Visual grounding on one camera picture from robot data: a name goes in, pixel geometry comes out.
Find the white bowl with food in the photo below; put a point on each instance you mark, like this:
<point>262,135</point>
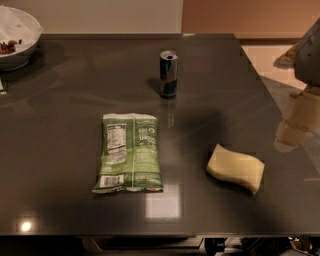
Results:
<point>19,35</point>

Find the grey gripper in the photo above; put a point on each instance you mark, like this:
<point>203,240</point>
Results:
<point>308,61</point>

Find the green snack bag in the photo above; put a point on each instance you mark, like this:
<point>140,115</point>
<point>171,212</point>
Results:
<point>130,158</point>

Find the yellow sponge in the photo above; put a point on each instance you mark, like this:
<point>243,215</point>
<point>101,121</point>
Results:
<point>234,167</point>

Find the redbull can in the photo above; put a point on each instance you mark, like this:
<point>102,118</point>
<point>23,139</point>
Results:
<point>168,73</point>

